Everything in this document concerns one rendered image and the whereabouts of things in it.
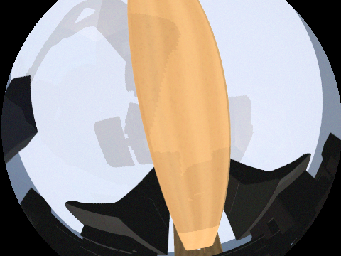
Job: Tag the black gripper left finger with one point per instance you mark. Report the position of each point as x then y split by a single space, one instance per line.
142 214

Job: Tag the wooden board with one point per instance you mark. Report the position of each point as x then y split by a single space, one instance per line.
183 100

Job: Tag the light wooden post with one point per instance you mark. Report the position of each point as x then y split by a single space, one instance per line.
179 248

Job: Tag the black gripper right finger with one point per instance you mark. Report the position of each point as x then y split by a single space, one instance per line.
251 191

